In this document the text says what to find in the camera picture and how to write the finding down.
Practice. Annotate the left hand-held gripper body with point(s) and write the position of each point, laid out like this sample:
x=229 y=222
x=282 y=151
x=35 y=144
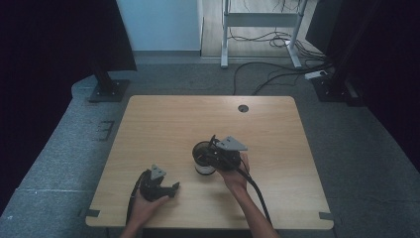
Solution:
x=152 y=190

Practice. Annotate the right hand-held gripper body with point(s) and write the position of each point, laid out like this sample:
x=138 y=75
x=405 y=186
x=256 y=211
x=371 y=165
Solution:
x=228 y=158

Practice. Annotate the dark mesh pen holder cup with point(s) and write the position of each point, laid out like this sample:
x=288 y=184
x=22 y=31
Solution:
x=203 y=170

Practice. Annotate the person's left hand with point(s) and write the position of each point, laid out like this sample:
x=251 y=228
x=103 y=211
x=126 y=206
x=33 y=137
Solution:
x=140 y=210

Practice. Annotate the person's right hand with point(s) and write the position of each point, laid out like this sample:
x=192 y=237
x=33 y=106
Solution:
x=236 y=181

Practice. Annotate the black tape piece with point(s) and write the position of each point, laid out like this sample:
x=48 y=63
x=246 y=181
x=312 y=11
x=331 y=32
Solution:
x=326 y=216
x=92 y=213

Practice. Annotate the black floor tape marks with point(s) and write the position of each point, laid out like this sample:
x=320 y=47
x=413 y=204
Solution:
x=106 y=130

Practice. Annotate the black metal stand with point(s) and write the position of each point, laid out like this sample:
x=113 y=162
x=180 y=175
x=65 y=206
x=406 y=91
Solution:
x=109 y=91
x=332 y=89

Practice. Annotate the white power strip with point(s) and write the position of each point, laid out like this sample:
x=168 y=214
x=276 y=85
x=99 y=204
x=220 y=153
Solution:
x=315 y=75

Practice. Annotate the dark curtain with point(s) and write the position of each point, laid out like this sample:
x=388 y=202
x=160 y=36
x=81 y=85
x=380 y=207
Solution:
x=43 y=66
x=389 y=66

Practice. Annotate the white metal desk frame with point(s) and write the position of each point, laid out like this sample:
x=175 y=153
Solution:
x=261 y=20

